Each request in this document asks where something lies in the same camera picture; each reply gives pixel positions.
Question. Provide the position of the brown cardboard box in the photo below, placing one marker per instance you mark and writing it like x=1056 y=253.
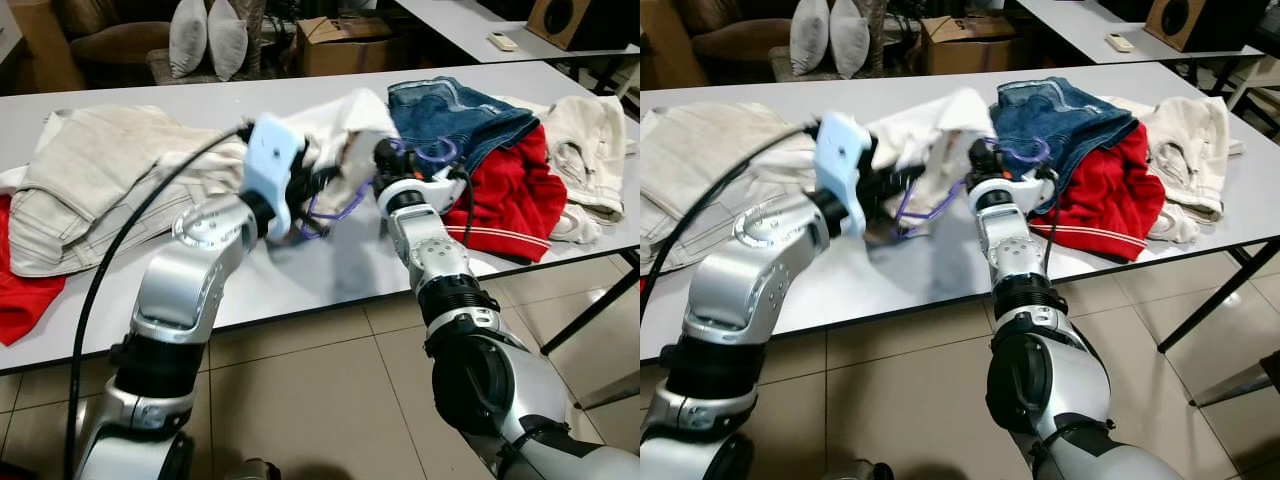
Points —
x=965 y=50
x=345 y=52

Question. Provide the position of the wooden black speaker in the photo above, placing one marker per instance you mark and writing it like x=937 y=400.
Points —
x=570 y=20
x=1190 y=20

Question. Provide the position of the purple clothes hanger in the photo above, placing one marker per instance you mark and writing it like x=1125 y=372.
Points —
x=345 y=208
x=930 y=208

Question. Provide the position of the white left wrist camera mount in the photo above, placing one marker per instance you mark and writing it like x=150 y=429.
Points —
x=845 y=160
x=272 y=160

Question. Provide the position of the black table leg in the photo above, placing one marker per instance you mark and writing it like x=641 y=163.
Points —
x=590 y=310
x=1215 y=298

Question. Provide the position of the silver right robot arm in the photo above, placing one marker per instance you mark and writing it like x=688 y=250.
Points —
x=440 y=260
x=1020 y=260

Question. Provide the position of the blue denim shorts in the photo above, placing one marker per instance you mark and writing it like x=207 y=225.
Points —
x=460 y=115
x=1060 y=115

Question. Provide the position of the large cream trousers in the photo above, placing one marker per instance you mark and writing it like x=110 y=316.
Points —
x=100 y=170
x=720 y=160

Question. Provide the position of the white remote control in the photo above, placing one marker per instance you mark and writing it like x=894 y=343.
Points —
x=503 y=42
x=1120 y=42

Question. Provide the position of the red shorts white stripes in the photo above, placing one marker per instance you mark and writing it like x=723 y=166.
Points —
x=510 y=200
x=1100 y=200

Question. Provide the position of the brown armchair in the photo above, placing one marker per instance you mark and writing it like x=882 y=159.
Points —
x=740 y=40
x=110 y=40

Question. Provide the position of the plain red garment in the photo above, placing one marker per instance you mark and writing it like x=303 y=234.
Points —
x=25 y=280

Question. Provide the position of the white office table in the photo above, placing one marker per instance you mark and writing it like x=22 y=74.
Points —
x=1080 y=20
x=470 y=20

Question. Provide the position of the white shirt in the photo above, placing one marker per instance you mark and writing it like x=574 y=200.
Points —
x=930 y=120
x=350 y=120

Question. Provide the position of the small cream garment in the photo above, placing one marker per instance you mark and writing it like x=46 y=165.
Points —
x=590 y=140
x=1190 y=140

